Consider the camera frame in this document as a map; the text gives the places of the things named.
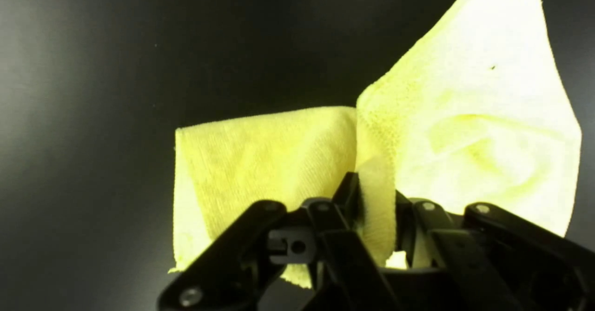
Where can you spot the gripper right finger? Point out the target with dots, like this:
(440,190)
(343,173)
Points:
(492,255)

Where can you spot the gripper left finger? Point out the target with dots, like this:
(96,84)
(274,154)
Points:
(260,246)

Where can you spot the yellow microfiber towel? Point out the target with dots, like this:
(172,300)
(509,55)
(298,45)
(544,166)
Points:
(474,115)

